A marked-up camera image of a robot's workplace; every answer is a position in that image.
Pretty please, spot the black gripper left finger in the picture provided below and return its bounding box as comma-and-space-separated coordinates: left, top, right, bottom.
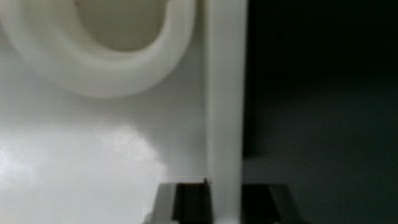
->
142, 180, 213, 224

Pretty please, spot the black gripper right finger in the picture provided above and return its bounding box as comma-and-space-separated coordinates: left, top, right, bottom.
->
241, 184, 311, 224

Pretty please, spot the white square table top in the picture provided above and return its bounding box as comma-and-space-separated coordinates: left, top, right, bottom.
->
0, 0, 248, 224

